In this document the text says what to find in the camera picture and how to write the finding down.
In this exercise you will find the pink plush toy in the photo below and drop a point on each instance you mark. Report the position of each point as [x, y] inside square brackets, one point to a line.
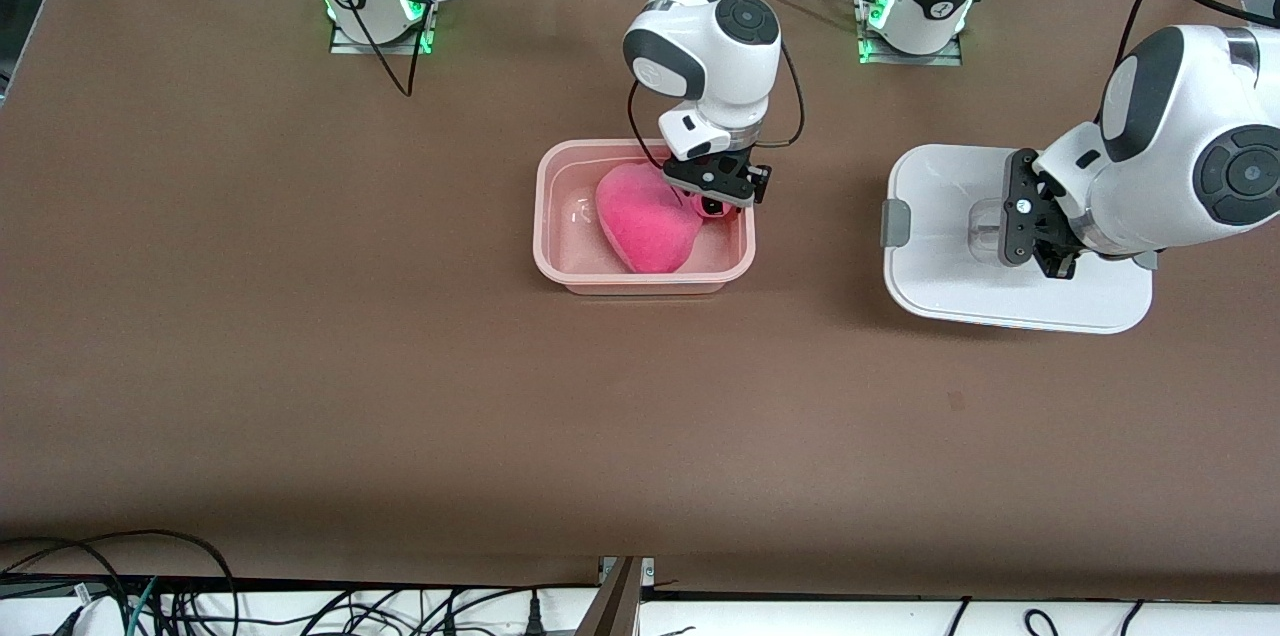
[645, 226]

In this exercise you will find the left arm aluminium base plate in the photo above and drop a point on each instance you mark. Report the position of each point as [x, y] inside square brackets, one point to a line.
[900, 59]

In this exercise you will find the white lower shelf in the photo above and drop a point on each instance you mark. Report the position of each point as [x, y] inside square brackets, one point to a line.
[800, 621]

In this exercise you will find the pink plastic box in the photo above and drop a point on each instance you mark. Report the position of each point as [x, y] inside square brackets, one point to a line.
[570, 236]

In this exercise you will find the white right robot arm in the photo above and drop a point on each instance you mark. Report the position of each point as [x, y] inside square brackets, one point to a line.
[730, 76]

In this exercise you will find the right arm aluminium base plate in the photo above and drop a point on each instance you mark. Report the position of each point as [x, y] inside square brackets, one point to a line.
[350, 44]

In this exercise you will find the white box lid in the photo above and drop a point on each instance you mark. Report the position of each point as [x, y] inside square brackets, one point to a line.
[940, 296]

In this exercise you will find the aluminium frame post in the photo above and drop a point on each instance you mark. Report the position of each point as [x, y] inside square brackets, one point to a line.
[612, 611]

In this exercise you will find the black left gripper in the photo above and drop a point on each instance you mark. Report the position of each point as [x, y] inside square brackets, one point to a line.
[1057, 259]

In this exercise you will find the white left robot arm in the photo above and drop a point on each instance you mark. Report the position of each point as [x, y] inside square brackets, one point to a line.
[1180, 176]

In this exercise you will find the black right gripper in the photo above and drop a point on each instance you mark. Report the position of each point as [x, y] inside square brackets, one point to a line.
[757, 178]

